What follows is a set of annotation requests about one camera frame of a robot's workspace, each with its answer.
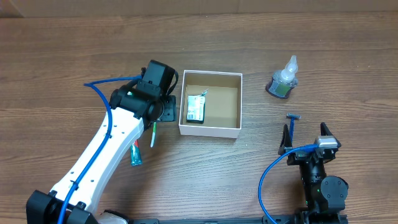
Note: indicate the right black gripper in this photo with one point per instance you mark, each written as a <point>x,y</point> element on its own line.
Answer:
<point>305,156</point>

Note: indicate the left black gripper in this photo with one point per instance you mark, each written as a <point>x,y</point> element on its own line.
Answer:
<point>170,109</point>

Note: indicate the green white soap packet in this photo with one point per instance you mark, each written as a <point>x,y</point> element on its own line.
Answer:
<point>196,108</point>

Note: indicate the green white toothbrush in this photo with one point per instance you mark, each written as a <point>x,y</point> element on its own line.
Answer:
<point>154,128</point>

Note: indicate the red green toothpaste tube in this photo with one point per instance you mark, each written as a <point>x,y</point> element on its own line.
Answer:
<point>135,153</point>

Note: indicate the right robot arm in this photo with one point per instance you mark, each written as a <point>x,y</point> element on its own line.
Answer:
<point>325,195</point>

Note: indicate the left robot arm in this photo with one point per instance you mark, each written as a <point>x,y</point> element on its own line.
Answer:
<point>133,108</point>

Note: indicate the blue disposable razor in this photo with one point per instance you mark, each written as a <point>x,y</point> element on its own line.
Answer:
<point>292,118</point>

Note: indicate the white cardboard box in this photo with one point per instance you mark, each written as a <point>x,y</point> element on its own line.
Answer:
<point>223,92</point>

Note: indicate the purple hand soap pump bottle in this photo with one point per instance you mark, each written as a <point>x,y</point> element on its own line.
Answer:
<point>284,81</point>

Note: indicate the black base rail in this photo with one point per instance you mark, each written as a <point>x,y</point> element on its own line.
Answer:
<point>211,221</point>

